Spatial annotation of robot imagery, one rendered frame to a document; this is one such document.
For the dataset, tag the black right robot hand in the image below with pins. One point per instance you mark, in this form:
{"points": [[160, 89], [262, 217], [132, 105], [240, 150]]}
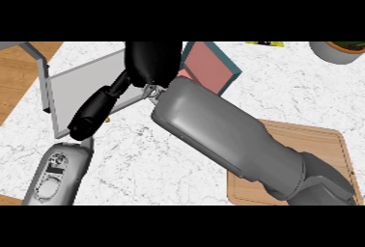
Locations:
{"points": [[153, 64]]}

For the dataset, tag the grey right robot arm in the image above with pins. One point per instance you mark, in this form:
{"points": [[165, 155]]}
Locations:
{"points": [[214, 128]]}

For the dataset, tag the pink and teal flat box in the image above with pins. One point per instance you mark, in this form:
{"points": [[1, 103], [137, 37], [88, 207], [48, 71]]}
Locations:
{"points": [[209, 69]]}

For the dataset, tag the grey open box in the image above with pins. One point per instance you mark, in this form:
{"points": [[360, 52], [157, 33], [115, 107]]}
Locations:
{"points": [[81, 87]]}

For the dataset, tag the wooden cutting board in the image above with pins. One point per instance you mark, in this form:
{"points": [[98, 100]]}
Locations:
{"points": [[319, 141]]}

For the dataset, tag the yellow green flat item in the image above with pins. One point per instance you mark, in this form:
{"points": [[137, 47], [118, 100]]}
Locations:
{"points": [[267, 43]]}

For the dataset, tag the white plant pot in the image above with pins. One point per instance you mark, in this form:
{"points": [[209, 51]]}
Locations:
{"points": [[335, 54]]}

